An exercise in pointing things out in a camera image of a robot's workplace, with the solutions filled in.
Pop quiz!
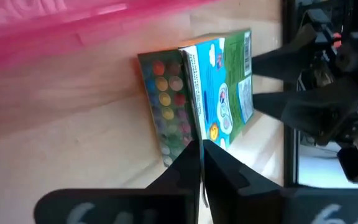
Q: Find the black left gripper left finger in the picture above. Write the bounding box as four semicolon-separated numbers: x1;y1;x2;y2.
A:
34;141;201;224

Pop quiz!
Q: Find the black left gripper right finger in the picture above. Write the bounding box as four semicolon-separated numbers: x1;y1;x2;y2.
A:
202;139;358;224

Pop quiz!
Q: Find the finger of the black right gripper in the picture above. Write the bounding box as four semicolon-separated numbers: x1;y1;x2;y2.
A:
251;24;318;84
252;77;358;146

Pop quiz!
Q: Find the blue green crayon box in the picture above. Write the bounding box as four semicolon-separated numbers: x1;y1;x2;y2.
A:
137;28;255;168

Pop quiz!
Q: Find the pink translucent plastic pencil case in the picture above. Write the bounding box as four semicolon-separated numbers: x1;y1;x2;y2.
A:
0;0;219;80

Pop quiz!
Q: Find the black aluminium table frame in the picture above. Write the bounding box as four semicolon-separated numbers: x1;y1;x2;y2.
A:
282;0;300;188

